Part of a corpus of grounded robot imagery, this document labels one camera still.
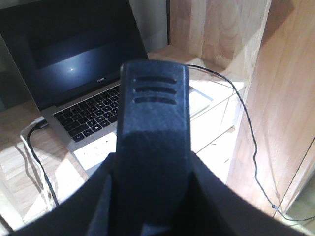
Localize black cable of laptop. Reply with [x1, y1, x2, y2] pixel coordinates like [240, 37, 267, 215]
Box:
[185, 64, 315, 221]
[26, 122, 60, 207]

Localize black cable left of laptop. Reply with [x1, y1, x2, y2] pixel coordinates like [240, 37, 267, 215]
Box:
[26, 122, 60, 207]

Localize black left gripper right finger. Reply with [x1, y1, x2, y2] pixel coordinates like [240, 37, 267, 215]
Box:
[173, 153, 303, 236]

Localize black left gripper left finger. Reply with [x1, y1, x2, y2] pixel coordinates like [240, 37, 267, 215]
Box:
[10, 153, 116, 236]

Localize white label left on laptop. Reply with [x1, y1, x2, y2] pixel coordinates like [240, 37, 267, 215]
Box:
[74, 132, 117, 170]

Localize grey laptop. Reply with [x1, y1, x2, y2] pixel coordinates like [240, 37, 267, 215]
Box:
[0, 0, 214, 171]

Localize black cable right of laptop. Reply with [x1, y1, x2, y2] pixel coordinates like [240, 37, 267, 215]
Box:
[185, 64, 315, 221]

